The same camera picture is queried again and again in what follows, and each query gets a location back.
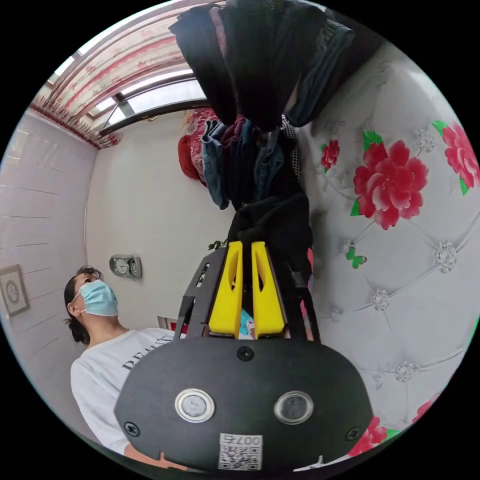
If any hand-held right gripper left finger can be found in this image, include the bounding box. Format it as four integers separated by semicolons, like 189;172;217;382
208;240;244;337

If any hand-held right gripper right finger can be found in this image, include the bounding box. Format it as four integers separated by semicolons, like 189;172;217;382
250;241;288;339

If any black hoodie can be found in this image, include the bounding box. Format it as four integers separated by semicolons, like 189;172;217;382
227;193;314;290

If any person's right hand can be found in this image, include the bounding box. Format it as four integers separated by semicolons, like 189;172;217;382
156;451;190;471

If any bed with floral sheet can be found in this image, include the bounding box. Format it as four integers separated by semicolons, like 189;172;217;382
296;35;479;459

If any pile of jeans and clothes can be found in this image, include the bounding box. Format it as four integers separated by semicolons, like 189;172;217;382
200;113;307;212

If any person's body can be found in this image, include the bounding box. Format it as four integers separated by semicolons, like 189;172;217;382
63;265;188;457

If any red floral quilt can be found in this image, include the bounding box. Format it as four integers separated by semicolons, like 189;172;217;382
177;107;213;185

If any window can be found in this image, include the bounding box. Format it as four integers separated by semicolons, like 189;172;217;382
47;50;209;138

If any pile of dark clothes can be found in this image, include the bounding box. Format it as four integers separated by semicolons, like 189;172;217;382
168;0;357;131

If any red striped floral curtain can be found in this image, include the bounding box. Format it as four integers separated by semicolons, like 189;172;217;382
29;7;202;150

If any silver wall clock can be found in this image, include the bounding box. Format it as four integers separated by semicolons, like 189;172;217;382
109;254;143;281

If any framed wall picture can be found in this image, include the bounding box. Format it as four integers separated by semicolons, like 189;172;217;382
0;263;31;317

